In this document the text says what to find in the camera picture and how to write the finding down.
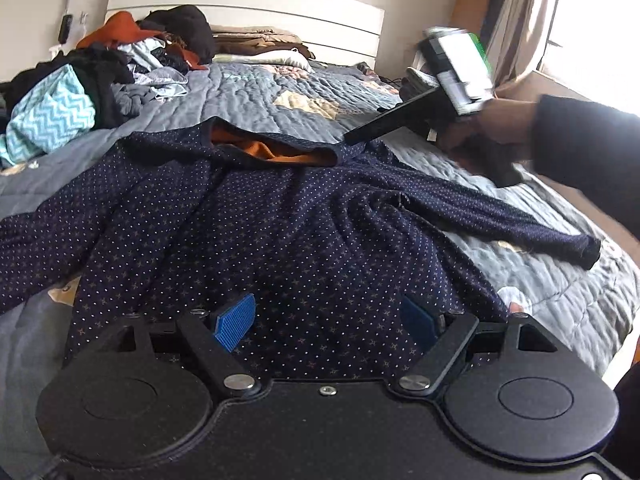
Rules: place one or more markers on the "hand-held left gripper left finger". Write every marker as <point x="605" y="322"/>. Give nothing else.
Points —
<point x="235" y="322"/>

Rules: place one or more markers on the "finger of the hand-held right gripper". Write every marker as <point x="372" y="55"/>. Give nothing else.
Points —
<point x="390" y="120"/>

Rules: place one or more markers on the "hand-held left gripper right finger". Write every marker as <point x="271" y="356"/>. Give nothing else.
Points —
<point x="420" y="322"/>

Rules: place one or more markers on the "navy dotted sweater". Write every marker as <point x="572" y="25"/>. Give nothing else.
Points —
<point x="300" y="230"/>

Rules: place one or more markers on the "person's right forearm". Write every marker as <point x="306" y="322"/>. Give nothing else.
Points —
<point x="590" y="150"/>

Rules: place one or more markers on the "person's right hand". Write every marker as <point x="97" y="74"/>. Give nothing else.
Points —
<point x="510" y="122"/>

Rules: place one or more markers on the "dark board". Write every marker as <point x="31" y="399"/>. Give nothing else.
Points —
<point x="495" y="15"/>

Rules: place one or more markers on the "beige curtain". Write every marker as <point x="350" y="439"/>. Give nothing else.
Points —
<point x="525" y="20"/>

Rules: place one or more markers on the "white pillow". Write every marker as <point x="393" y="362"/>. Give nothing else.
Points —
<point x="280" y="60"/>

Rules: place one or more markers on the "white headboard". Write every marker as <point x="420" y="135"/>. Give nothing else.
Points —
<point x="300" y="15"/>

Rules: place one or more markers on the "window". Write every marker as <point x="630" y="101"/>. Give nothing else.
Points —
<point x="600" y="25"/>

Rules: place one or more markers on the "grey quilted bedspread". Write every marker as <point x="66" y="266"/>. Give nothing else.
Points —
<point x="240" y="90"/>

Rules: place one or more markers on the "folded beige brown blankets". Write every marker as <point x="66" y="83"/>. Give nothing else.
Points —
<point x="255" y="40"/>

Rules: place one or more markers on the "black puffy jacket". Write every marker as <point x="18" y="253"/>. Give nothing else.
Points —
<point x="185" y="27"/>

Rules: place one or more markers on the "pale patterned garment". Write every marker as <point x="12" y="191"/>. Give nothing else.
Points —
<point x="160" y="77"/>

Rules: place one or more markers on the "dark grey garment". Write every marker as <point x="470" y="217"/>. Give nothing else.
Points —
<point x="132" y="100"/>

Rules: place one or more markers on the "turquoise zigzag towel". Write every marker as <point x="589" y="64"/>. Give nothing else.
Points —
<point x="50" y="115"/>

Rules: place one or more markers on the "black garment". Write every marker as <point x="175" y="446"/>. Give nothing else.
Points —
<point x="100" y="75"/>

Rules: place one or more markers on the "rust orange garment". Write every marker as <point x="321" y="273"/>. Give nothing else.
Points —
<point x="120" y="27"/>

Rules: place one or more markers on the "black hairbrush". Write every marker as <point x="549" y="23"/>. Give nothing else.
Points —
<point x="65" y="27"/>

